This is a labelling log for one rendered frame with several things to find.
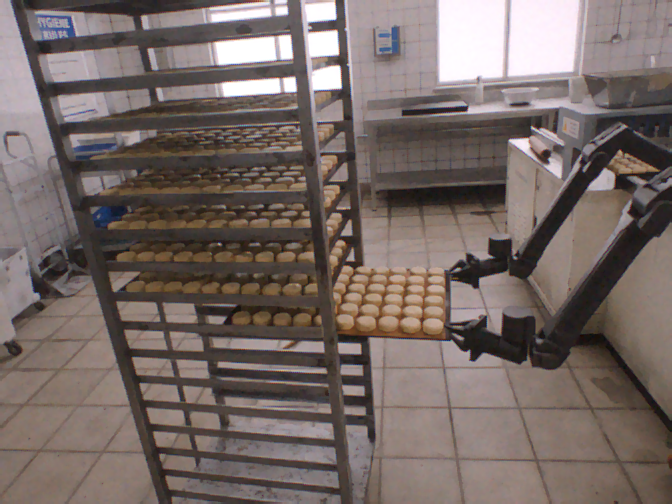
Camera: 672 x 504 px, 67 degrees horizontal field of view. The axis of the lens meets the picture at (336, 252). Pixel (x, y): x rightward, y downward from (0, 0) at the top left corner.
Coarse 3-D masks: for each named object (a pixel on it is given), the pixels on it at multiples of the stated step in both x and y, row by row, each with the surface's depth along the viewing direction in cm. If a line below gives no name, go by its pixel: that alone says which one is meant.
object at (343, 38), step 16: (336, 0) 136; (336, 16) 137; (352, 96) 146; (352, 112) 146; (352, 144) 150; (352, 176) 154; (352, 192) 156; (352, 224) 160; (368, 352) 178; (368, 368) 180; (368, 432) 192
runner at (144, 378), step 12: (168, 384) 146; (180, 384) 145; (192, 384) 144; (204, 384) 143; (216, 384) 142; (228, 384) 141; (240, 384) 140; (252, 384) 139; (264, 384) 138; (276, 384) 137; (288, 384) 137; (300, 384) 136
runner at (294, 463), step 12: (192, 456) 155; (204, 456) 154; (216, 456) 153; (228, 456) 152; (240, 456) 151; (252, 456) 150; (264, 456) 149; (312, 468) 147; (324, 468) 146; (336, 468) 145
